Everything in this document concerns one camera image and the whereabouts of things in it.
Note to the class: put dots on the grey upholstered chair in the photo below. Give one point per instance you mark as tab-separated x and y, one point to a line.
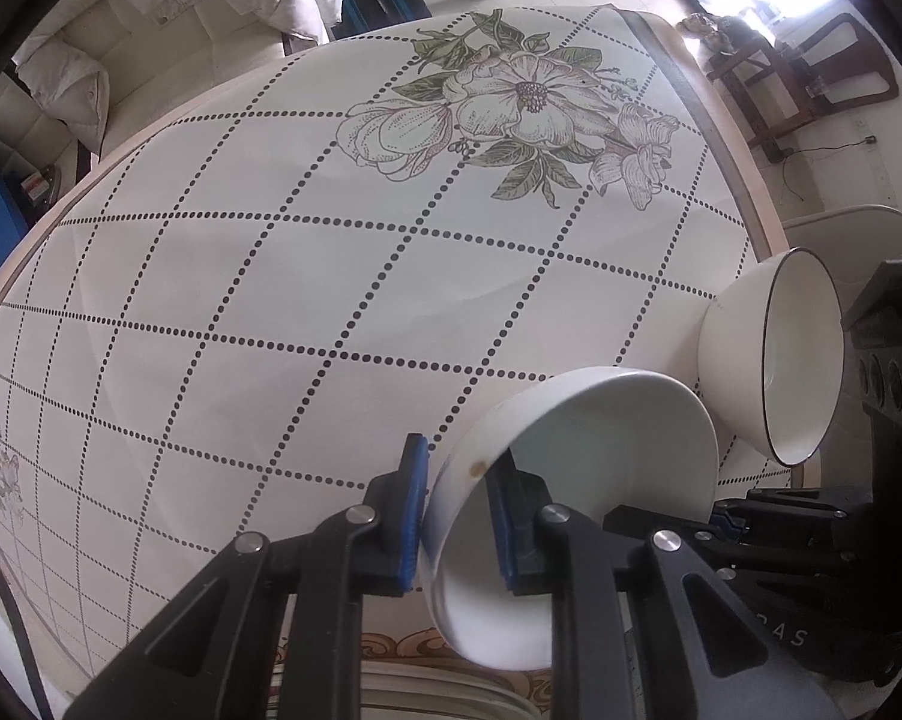
856	229

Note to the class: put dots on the cream leather chair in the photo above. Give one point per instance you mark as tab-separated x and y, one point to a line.
143	82

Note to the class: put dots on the floral diamond pattern tablecloth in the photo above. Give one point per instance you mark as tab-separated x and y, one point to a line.
271	277

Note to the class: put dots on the dark wooden chair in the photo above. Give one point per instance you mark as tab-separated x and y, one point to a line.
818	82

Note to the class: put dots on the white bowl floral base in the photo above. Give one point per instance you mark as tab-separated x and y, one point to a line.
616	442

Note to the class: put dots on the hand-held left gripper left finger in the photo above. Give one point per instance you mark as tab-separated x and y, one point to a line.
413	510

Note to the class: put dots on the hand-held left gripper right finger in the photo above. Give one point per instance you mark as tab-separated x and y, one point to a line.
503	525

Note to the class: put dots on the white bowl black rim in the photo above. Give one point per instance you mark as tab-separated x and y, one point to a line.
736	345

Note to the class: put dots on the pair of shoes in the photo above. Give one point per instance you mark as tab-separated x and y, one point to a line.
700	24

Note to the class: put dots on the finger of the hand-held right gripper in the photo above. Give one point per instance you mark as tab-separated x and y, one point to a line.
788	551
803	502

